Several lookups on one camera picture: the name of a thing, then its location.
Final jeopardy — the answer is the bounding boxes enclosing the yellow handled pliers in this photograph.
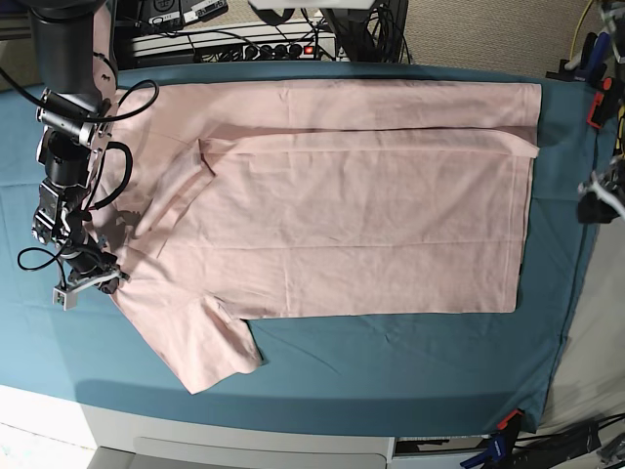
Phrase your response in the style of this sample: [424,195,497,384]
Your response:
[611,105,625,162]

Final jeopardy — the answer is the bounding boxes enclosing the white power strip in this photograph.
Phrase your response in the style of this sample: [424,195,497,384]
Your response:
[192,40,336,63]

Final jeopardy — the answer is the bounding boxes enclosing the teal table cloth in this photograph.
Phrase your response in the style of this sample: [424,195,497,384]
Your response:
[1,80,615,437]

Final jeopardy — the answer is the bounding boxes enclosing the orange black clamp right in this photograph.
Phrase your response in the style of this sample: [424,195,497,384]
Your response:
[587,77,624,130]

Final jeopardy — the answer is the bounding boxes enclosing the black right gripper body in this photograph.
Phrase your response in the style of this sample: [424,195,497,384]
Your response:
[61,248,130,293]

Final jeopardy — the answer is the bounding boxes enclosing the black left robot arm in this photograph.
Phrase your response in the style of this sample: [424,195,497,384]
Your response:
[577,1,624,225]

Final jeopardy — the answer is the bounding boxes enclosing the orange blue clamp bottom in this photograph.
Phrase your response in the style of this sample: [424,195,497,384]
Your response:
[460,408,524,469]

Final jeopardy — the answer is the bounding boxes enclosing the blue black clamp top right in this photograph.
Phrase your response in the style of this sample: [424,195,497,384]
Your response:
[545,27,611,88]

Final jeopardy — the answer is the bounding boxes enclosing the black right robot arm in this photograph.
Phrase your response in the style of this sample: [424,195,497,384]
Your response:
[20,1,156,309]

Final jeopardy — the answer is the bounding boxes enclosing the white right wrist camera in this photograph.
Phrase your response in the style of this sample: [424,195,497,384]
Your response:
[53,285,77,311]

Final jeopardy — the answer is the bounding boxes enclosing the pink T-shirt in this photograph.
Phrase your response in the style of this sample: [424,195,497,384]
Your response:
[91,79,542,394]

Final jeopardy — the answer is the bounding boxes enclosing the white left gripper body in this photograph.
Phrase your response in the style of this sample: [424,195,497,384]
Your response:
[578,159,624,215]

